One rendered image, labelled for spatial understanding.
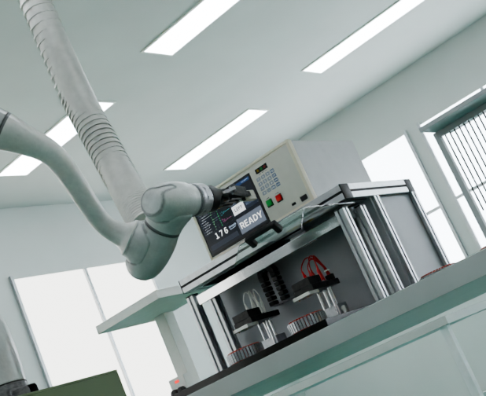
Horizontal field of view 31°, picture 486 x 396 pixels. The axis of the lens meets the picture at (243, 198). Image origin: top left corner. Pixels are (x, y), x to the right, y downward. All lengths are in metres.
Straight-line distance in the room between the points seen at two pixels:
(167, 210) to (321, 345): 0.51
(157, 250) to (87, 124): 1.95
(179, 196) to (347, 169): 0.73
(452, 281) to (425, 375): 7.66
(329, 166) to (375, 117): 6.86
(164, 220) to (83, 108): 2.05
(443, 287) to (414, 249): 0.74
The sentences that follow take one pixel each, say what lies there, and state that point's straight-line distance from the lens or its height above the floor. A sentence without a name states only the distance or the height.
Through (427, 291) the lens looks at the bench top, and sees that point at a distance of 1.99.
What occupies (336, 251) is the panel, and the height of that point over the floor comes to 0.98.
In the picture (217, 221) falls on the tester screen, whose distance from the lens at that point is 2.78.
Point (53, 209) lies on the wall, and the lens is 8.82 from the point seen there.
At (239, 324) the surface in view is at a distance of 2.66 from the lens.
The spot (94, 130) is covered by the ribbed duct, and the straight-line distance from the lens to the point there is 4.19.
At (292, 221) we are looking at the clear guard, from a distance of 2.30.
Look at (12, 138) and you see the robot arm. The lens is 2.29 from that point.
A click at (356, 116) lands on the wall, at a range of 9.68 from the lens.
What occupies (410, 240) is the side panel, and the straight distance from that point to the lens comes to 2.70.
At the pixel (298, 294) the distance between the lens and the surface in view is 2.52.
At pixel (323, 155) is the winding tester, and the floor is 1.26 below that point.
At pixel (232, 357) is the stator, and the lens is 2.57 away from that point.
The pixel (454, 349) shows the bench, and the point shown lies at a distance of 5.55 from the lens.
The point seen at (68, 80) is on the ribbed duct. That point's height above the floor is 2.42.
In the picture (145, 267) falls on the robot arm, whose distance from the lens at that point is 2.36.
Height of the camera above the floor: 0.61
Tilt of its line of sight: 14 degrees up
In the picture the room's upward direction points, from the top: 24 degrees counter-clockwise
